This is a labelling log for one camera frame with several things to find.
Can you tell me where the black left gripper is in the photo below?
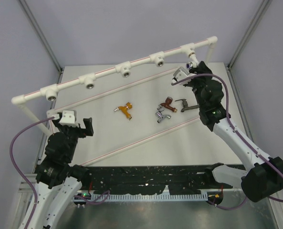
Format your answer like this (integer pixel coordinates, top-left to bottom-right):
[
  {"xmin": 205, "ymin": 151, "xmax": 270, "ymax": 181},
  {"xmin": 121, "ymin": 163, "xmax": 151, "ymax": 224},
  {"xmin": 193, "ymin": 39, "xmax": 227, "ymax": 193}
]
[{"xmin": 53, "ymin": 117, "xmax": 93, "ymax": 160}]

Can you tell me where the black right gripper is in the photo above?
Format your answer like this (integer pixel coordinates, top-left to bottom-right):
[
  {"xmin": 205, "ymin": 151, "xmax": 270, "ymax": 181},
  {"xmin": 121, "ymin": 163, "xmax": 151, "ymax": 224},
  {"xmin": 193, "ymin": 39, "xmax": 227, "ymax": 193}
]
[{"xmin": 185, "ymin": 61, "xmax": 214, "ymax": 109}]

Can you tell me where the white chrome knob faucet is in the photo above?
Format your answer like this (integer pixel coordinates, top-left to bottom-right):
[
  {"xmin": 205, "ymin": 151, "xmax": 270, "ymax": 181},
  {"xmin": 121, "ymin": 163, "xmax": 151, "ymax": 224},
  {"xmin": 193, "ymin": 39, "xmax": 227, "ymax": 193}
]
[{"xmin": 186, "ymin": 53, "xmax": 199, "ymax": 69}]

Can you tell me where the white pipe frame rack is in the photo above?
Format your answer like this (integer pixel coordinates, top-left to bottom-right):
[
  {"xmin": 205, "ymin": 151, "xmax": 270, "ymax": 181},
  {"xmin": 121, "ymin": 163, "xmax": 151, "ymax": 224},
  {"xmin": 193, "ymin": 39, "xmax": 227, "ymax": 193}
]
[{"xmin": 11, "ymin": 35, "xmax": 219, "ymax": 167}]

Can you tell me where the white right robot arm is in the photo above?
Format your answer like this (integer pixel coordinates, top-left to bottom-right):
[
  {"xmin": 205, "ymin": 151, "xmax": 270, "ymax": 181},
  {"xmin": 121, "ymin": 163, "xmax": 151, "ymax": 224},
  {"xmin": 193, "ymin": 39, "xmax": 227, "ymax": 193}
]
[{"xmin": 184, "ymin": 61, "xmax": 283, "ymax": 202}]

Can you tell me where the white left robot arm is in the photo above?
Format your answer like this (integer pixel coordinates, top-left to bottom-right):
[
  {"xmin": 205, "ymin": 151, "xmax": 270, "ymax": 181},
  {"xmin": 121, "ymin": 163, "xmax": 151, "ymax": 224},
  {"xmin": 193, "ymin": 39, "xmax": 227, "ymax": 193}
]
[{"xmin": 20, "ymin": 117, "xmax": 94, "ymax": 229}]

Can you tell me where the dark grey lever faucet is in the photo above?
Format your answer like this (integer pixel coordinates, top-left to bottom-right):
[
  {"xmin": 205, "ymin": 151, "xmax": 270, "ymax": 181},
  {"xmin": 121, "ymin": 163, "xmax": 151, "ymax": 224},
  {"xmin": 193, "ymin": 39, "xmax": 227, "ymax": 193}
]
[{"xmin": 175, "ymin": 99, "xmax": 199, "ymax": 113}]

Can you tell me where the red brown faucet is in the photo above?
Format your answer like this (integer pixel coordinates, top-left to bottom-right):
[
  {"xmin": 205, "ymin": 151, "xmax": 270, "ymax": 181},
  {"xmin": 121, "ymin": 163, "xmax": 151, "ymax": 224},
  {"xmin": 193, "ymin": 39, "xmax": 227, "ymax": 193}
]
[{"xmin": 157, "ymin": 96, "xmax": 177, "ymax": 113}]

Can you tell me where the orange faucet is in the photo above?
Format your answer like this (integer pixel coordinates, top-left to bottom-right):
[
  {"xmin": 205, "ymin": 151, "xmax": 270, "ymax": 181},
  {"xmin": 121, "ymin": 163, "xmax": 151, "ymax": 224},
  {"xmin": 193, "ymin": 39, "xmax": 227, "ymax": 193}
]
[{"xmin": 114, "ymin": 102, "xmax": 133, "ymax": 120}]

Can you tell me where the chrome silver faucet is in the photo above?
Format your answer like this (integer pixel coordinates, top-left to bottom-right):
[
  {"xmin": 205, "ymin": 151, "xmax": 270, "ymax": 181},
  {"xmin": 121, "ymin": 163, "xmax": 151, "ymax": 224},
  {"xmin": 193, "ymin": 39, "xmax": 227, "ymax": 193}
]
[{"xmin": 155, "ymin": 111, "xmax": 171, "ymax": 123}]

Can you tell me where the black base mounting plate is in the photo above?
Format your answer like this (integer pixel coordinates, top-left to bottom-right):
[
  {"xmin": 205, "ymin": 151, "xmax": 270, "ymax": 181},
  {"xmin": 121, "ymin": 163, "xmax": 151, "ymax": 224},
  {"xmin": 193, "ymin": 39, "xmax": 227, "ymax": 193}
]
[{"xmin": 81, "ymin": 166, "xmax": 231, "ymax": 195}]

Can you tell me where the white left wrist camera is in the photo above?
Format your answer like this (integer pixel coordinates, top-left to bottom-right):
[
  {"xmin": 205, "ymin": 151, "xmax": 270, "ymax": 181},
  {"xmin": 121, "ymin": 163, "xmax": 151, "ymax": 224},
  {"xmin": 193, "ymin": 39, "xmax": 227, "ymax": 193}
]
[{"xmin": 53, "ymin": 110, "xmax": 79, "ymax": 127}]

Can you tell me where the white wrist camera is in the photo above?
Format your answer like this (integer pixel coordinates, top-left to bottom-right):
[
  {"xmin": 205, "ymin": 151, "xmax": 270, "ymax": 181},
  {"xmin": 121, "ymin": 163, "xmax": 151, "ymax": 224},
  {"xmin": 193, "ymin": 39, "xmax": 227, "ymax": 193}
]
[
  {"xmin": 171, "ymin": 67, "xmax": 195, "ymax": 86},
  {"xmin": 53, "ymin": 110, "xmax": 79, "ymax": 127}
]

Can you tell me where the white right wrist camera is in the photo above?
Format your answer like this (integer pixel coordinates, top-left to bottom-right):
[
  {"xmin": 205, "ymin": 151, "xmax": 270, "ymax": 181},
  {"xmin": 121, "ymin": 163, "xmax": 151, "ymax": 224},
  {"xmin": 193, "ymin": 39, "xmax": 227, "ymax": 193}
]
[{"xmin": 171, "ymin": 67, "xmax": 195, "ymax": 86}]

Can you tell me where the white slotted cable duct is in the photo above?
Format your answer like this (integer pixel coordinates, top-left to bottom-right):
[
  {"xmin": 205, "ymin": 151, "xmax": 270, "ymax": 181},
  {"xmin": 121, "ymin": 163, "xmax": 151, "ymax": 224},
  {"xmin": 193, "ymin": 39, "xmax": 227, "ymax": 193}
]
[{"xmin": 105, "ymin": 192, "xmax": 208, "ymax": 202}]

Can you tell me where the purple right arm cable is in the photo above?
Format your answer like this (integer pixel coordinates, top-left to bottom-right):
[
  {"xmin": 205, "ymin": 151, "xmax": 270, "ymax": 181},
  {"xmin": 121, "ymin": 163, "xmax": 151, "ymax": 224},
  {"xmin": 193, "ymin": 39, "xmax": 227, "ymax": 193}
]
[{"xmin": 177, "ymin": 73, "xmax": 283, "ymax": 210}]

